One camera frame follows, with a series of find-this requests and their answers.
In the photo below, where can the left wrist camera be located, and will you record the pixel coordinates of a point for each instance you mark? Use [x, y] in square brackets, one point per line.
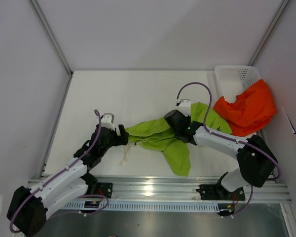
[107, 121]

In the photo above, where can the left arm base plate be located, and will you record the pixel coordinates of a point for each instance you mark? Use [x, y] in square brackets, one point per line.
[104, 189]

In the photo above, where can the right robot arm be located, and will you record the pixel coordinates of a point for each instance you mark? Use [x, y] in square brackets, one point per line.
[256, 161]

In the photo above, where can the orange shorts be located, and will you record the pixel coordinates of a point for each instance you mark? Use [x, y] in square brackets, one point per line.
[252, 110]

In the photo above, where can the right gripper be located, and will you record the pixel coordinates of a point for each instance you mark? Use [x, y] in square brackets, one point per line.
[188, 118]

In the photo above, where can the white plastic basket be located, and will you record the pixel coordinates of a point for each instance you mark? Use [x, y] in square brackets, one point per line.
[232, 80]

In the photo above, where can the slotted cable duct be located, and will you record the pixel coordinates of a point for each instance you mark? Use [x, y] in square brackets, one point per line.
[143, 206]

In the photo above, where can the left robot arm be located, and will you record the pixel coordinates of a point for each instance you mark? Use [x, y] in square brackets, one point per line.
[31, 207]

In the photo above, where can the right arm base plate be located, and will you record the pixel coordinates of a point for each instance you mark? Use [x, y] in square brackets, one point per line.
[217, 192]

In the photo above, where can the aluminium mounting rail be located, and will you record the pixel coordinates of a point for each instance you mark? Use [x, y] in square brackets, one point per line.
[182, 189]

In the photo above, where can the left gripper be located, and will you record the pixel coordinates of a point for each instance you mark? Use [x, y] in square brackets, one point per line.
[121, 139]

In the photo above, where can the lime green shorts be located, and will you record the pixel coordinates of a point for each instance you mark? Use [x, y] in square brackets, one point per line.
[157, 135]

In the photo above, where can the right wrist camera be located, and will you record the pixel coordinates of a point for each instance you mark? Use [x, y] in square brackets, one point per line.
[184, 106]

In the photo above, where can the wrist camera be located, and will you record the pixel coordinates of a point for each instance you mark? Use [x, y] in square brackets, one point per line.
[184, 106]
[107, 121]

